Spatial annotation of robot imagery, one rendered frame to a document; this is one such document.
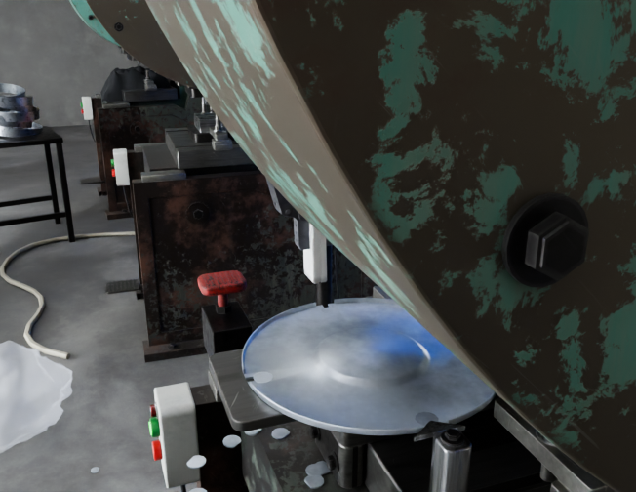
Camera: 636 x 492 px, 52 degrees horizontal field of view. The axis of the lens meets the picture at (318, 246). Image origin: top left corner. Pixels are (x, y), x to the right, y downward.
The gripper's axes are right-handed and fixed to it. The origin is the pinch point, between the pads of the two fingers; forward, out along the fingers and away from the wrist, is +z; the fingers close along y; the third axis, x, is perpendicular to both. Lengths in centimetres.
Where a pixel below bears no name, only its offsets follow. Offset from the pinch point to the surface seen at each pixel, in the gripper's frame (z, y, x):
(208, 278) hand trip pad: 16.0, 5.6, -33.6
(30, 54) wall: 19, 54, -661
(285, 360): 13.9, 3.1, -2.2
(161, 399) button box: 29.0, 15.5, -23.5
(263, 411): 13.9, 7.9, 6.0
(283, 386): 13.8, 4.9, 2.6
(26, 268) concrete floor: 91, 53, -254
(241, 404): 13.9, 9.7, 4.1
